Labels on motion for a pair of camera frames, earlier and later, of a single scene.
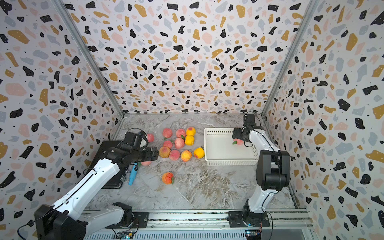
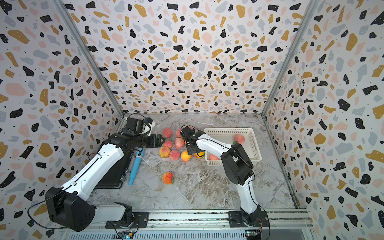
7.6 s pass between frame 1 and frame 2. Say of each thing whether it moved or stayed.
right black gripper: moved
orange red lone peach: stayed
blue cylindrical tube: stayed
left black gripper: moved
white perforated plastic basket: stayed
